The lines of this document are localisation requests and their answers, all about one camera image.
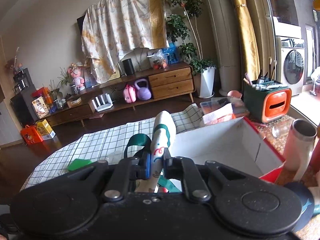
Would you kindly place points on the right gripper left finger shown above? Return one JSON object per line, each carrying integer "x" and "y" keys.
{"x": 128, "y": 169}

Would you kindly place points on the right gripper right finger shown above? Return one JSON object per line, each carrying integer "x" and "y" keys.
{"x": 185, "y": 170}

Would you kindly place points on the white printed tote bag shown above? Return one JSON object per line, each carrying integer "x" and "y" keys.
{"x": 163, "y": 135}

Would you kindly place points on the green sponge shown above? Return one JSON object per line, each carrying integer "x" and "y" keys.
{"x": 78, "y": 163}

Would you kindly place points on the white checkered tablecloth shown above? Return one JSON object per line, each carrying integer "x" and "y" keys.
{"x": 109, "y": 145}

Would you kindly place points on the red white cardboard box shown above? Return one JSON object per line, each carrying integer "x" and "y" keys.
{"x": 235, "y": 143}

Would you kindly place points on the tissue paper pack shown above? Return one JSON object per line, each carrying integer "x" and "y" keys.
{"x": 222, "y": 114}

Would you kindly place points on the white wifi router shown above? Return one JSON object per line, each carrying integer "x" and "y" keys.
{"x": 102, "y": 102}

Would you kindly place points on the pink small backpack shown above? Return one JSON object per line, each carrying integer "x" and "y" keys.
{"x": 129, "y": 94}

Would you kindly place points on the purple kettlebell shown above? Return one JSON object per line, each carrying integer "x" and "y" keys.
{"x": 143, "y": 92}

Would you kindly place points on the wooden TV cabinet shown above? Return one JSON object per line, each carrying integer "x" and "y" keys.
{"x": 175, "y": 80}

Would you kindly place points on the clear plastic compartment box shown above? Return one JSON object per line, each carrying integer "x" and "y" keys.
{"x": 238, "y": 105}

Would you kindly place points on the yellow carton box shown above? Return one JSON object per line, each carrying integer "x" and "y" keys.
{"x": 45, "y": 130}

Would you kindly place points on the black cylinder speaker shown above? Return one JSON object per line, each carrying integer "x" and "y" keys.
{"x": 128, "y": 67}

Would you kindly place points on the orange gift box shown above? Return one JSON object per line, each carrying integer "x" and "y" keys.
{"x": 31, "y": 135}

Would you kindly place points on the bag of fruit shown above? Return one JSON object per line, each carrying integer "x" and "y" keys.
{"x": 157, "y": 60}

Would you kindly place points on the green orange storage box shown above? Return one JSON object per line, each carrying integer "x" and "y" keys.
{"x": 267, "y": 101}

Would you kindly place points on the pink plush doll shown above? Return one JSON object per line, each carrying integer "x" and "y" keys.
{"x": 74, "y": 72}

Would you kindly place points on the black mini fridge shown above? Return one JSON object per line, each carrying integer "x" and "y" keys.
{"x": 23, "y": 107}

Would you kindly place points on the white steel tumbler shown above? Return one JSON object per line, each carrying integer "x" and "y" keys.
{"x": 299, "y": 147}

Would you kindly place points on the dark round whale pouch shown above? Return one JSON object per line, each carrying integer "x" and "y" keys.
{"x": 307, "y": 202}

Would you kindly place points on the floral cloth over TV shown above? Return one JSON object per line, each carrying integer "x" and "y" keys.
{"x": 113, "y": 28}

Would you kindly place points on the washing machine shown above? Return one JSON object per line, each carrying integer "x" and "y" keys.
{"x": 290, "y": 54}

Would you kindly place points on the tall green potted plant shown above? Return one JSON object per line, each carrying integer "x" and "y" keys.
{"x": 183, "y": 26}

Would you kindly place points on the yellow curtain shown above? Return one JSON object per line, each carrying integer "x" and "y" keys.
{"x": 248, "y": 40}

